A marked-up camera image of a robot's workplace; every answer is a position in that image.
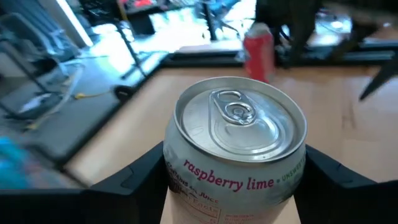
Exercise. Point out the silver raspberry lime can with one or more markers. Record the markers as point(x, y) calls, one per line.
point(233, 193)

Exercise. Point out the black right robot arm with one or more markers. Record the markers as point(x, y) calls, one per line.
point(295, 25)

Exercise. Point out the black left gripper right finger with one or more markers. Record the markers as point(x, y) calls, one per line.
point(348, 205)

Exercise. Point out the black tripod stand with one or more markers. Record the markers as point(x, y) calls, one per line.
point(132, 53)

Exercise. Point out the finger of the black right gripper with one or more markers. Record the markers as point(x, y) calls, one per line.
point(354, 42)
point(385, 76)

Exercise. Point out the blue silver Red Bull can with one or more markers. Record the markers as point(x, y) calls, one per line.
point(12, 165)

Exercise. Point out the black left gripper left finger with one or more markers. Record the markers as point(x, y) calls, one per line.
point(93, 208)

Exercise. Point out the black floor stand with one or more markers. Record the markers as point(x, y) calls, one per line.
point(210, 21)

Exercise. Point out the red cola can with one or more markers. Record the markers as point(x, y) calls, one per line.
point(258, 56)

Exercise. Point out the grey office chair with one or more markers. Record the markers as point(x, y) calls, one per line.
point(46, 67)

